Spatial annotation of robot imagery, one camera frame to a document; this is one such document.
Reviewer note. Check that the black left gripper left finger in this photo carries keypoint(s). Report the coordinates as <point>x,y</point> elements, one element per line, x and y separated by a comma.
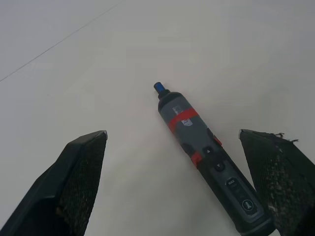
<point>66,182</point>

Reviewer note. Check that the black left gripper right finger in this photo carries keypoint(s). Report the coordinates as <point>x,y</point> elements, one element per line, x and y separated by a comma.
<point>283,177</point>

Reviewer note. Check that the grey electric screwdriver red tape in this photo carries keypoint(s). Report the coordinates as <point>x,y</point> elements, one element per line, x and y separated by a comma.
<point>209,157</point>

